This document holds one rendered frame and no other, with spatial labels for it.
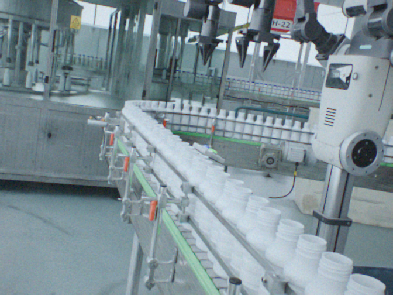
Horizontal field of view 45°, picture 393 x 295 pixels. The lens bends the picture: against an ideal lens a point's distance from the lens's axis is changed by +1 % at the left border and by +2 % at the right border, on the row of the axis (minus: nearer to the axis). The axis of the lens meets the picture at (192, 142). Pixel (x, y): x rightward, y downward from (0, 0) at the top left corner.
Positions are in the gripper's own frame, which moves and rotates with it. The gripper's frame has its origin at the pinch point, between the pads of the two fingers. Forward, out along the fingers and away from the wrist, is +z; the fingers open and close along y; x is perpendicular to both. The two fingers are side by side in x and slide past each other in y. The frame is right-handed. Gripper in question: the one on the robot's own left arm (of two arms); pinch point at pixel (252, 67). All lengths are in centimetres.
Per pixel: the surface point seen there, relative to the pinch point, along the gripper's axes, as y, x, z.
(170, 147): -15.7, 11.9, 26.5
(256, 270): -15, -55, 33
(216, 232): -16, -36, 34
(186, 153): -15.6, -5.7, 24.6
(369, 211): 300, 317, 117
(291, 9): 294, 603, -132
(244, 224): -16, -47, 28
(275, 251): -15, -59, 28
